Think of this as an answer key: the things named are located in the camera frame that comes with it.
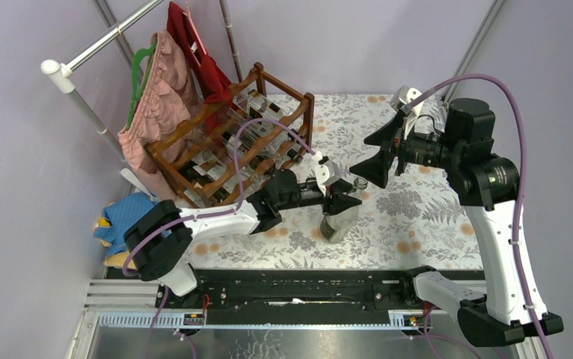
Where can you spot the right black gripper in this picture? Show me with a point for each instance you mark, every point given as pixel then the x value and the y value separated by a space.
pixel 376 167

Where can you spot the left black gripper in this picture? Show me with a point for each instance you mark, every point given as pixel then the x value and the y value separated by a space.
pixel 337 199

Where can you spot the clear bottle dark label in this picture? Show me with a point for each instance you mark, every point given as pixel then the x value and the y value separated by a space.
pixel 334 228

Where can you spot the clear bottle black cap front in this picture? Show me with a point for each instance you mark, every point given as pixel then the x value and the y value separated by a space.
pixel 276 143

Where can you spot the clear bottle black cap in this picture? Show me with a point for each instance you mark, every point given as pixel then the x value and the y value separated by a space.
pixel 256 105
pixel 276 143

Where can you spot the green wine bottle brown label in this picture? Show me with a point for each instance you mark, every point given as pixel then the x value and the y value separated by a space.
pixel 199 178

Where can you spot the clear tall bottle back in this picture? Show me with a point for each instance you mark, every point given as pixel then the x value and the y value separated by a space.
pixel 215 162

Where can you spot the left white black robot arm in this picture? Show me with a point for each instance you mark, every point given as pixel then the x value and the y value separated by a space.
pixel 158 240

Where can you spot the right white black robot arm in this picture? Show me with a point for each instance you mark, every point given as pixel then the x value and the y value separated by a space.
pixel 510 309

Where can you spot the brown wooden wine rack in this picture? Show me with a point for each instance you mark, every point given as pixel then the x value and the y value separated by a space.
pixel 218 123

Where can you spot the floral tablecloth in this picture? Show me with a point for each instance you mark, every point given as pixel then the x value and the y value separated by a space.
pixel 415 221

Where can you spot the red hanging garment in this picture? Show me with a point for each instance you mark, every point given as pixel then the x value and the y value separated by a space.
pixel 213 83

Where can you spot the pink hanging garment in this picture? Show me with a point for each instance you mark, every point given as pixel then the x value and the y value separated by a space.
pixel 169 99

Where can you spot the blue cloth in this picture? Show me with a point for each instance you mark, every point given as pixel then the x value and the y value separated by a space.
pixel 117 218

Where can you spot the green clothes hanger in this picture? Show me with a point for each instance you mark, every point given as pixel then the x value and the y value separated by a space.
pixel 138 79

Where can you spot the yellow cloth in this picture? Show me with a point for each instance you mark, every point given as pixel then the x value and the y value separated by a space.
pixel 117 260

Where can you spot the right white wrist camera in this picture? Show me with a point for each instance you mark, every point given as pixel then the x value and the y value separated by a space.
pixel 405 101

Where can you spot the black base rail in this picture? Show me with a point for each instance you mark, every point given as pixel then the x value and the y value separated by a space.
pixel 229 289

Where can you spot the white slotted cable duct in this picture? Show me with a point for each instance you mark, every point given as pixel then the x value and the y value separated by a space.
pixel 321 318

